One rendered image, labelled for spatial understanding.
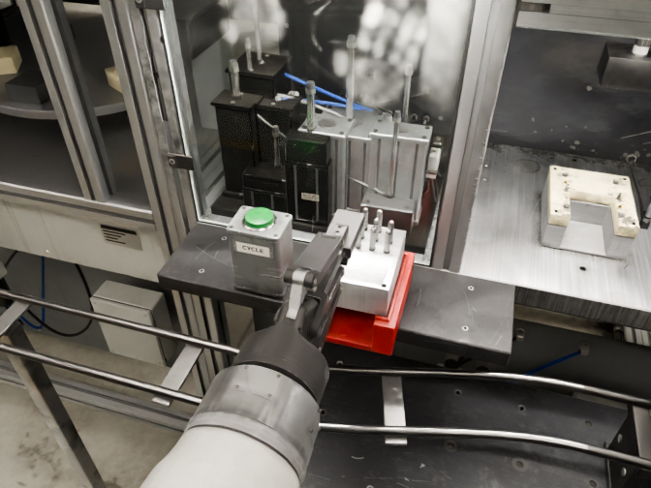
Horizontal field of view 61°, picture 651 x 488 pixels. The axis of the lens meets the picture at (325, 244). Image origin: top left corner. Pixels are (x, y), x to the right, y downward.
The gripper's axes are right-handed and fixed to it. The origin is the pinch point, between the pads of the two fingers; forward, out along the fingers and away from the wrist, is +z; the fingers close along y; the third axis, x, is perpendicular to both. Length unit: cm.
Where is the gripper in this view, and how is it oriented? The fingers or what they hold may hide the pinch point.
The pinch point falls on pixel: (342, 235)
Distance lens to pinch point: 57.6
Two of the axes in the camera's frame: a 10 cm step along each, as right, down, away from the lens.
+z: 2.9, -6.2, 7.3
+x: -9.6, -1.9, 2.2
